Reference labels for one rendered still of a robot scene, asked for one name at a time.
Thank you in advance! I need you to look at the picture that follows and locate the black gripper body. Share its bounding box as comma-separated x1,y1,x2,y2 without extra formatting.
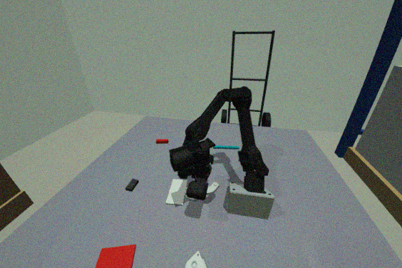
186,155,214,200

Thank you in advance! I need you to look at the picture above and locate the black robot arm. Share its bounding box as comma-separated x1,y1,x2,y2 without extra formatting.
169,86,269,194

